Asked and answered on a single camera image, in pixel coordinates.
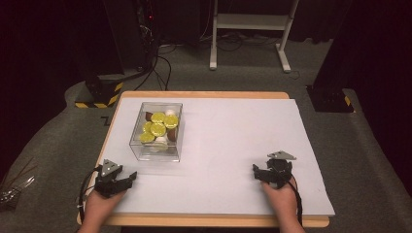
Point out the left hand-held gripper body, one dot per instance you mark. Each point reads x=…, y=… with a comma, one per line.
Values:
x=107, y=184

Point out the clear plastic box case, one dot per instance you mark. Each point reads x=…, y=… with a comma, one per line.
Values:
x=158, y=155

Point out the white metal stand frame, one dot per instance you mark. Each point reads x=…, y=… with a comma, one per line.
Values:
x=252, y=22

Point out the white table mat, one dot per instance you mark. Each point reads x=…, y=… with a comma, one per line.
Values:
x=226, y=136

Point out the white coffee capsule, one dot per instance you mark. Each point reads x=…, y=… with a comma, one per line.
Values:
x=160, y=140
x=170, y=112

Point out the person's left hand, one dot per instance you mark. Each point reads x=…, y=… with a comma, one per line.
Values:
x=100, y=207

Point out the black yellow striped stand base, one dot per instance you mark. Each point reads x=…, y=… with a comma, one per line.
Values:
x=103, y=93

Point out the black equipment tower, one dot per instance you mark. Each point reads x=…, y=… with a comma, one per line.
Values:
x=129, y=32

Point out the metal tripod legs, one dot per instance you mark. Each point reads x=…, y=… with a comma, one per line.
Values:
x=14, y=191

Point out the wooden table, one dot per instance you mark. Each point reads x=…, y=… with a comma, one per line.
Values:
x=200, y=94

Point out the brown coffee capsule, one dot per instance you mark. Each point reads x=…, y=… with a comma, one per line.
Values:
x=172, y=134
x=148, y=116

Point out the person's right hand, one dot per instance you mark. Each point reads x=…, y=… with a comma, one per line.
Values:
x=282, y=200

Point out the clear plastic drawer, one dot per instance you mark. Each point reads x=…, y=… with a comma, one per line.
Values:
x=152, y=152

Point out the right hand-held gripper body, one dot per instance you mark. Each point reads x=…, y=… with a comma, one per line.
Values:
x=278, y=170

